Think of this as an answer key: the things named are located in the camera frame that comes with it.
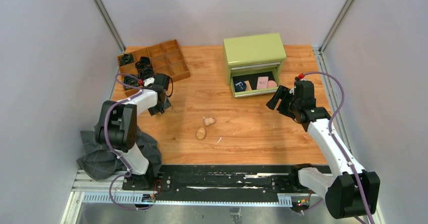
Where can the tan square sponge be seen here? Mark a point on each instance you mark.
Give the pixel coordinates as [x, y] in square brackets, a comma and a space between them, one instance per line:
[247, 86]

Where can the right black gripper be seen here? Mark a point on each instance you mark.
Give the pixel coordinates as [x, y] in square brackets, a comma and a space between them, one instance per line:
[282, 93]

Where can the pink round powder puff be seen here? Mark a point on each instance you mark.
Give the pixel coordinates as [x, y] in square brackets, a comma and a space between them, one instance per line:
[272, 84]

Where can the green metal drawer box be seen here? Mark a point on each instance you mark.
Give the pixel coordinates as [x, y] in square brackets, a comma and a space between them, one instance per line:
[246, 58]

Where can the aluminium frame post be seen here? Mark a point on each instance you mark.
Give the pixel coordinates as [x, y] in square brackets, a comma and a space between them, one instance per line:
[336, 25]
[109, 23]

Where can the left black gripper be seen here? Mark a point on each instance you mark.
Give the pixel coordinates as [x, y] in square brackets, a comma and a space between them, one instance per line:
[153, 110]

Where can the right aluminium frame post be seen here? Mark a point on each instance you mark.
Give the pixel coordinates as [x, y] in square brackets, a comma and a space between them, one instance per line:
[336, 25]

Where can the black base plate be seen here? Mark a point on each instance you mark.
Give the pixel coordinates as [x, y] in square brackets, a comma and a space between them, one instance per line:
[221, 184]

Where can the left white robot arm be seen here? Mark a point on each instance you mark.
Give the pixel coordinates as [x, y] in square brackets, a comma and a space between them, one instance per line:
[117, 124]

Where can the brown compartment tray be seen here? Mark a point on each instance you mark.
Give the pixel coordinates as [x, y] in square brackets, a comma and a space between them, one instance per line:
[141, 62]

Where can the left aluminium frame post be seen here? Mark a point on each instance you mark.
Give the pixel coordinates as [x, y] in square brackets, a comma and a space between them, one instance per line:
[109, 23]

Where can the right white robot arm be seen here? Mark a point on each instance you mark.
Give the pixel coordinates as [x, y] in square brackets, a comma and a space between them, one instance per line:
[351, 190]

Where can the pink rectangular card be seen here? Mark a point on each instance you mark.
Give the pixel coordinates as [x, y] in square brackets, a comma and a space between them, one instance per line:
[262, 82]

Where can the round navy compact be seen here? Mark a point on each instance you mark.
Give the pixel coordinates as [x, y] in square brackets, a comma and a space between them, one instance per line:
[240, 86]

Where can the grey cloth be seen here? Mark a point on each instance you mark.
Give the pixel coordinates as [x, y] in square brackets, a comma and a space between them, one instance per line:
[100, 163]

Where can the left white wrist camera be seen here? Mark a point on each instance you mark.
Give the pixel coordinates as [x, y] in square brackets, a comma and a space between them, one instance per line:
[149, 81]

